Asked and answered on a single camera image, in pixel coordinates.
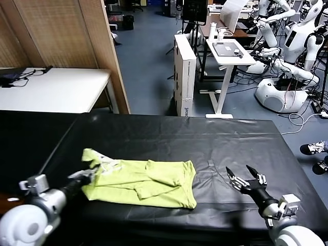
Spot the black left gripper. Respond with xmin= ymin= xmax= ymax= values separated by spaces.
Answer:
xmin=61 ymin=169 xmax=97 ymax=202

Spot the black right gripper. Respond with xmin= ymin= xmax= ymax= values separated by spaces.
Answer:
xmin=225 ymin=165 xmax=279 ymax=216

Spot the lime green t-shirt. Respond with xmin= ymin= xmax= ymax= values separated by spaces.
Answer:
xmin=81 ymin=148 xmax=197 ymax=210

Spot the black white sneaker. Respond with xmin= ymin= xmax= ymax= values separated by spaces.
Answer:
xmin=299 ymin=140 xmax=328 ymax=156
xmin=312 ymin=160 xmax=328 ymax=175

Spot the white folding table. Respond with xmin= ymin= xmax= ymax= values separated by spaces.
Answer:
xmin=0 ymin=67 xmax=120 ymax=115

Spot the white standing desk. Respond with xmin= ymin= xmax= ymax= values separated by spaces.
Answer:
xmin=199 ymin=38 xmax=257 ymax=119

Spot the tall white cardboard box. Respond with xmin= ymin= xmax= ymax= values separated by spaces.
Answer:
xmin=173 ymin=34 xmax=197 ymax=117

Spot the black flat device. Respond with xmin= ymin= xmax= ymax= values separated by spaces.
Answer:
xmin=0 ymin=73 xmax=16 ymax=89

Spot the grey closed laptop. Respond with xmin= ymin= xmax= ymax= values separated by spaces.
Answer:
xmin=212 ymin=42 xmax=244 ymax=57

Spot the white humanoid robot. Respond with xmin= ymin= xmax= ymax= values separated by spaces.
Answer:
xmin=245 ymin=0 xmax=325 ymax=114

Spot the wooden partition screen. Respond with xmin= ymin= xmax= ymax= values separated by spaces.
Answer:
xmin=0 ymin=0 xmax=131 ymax=115

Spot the brown wooden desk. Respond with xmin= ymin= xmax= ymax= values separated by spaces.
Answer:
xmin=199 ymin=12 xmax=259 ymax=39

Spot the white bottle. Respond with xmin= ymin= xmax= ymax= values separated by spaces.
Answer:
xmin=207 ymin=22 xmax=217 ymax=42

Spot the white curved board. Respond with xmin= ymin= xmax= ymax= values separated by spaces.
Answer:
xmin=219 ymin=0 xmax=249 ymax=32

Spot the black monitor on stand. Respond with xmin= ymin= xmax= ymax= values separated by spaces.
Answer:
xmin=181 ymin=0 xmax=208 ymax=26

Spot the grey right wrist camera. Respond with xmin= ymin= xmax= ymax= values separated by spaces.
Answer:
xmin=278 ymin=194 xmax=301 ymax=219

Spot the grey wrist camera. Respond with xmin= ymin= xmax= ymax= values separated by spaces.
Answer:
xmin=19 ymin=174 xmax=49 ymax=196
xmin=278 ymin=194 xmax=301 ymax=219

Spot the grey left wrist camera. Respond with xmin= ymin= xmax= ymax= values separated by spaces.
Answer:
xmin=19 ymin=174 xmax=49 ymax=196

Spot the white floor cable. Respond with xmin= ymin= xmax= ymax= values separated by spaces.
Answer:
xmin=280 ymin=109 xmax=328 ymax=135

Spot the black cable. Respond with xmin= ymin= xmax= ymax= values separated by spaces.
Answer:
xmin=10 ymin=66 xmax=53 ymax=88

